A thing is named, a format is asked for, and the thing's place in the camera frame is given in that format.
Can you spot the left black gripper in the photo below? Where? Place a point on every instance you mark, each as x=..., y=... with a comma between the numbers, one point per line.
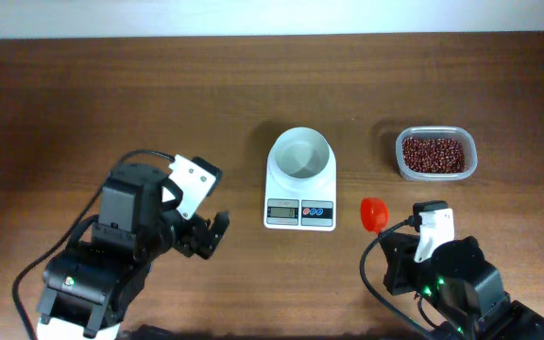
x=198, y=229

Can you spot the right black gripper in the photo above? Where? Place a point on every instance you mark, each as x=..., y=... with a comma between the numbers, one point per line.
x=396, y=260

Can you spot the orange measuring scoop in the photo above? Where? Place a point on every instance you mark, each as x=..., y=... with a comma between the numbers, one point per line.
x=374, y=214

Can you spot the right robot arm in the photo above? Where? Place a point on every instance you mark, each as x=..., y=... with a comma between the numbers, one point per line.
x=462, y=286

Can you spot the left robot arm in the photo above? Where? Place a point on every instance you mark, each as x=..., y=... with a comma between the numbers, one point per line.
x=144, y=213

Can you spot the white digital kitchen scale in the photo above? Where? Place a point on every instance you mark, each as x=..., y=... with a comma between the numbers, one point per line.
x=300, y=204

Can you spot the white round bowl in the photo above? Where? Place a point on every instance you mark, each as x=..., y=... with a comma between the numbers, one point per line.
x=301, y=153

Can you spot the red adzuki beans in container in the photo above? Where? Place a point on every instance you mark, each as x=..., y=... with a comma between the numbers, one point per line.
x=433, y=156

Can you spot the clear plastic bean container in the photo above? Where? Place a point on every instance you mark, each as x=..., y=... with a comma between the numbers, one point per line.
x=433, y=132

